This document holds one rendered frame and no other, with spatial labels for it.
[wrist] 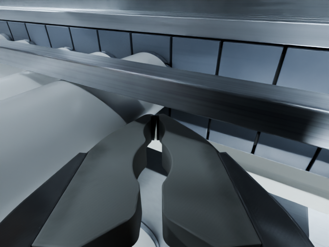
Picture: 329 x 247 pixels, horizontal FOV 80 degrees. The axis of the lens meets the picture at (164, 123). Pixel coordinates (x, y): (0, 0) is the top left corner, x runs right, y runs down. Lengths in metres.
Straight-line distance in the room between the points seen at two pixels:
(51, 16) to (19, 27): 0.07
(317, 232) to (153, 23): 0.28
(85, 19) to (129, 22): 0.05
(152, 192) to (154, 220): 0.06
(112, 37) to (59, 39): 0.08
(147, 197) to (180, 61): 0.19
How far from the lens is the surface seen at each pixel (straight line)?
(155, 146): 0.16
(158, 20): 0.17
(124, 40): 0.19
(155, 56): 0.17
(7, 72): 0.20
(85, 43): 0.23
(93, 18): 0.21
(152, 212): 0.32
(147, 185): 0.27
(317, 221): 0.29
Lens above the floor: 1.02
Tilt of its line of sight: 47 degrees down
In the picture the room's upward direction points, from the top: 133 degrees counter-clockwise
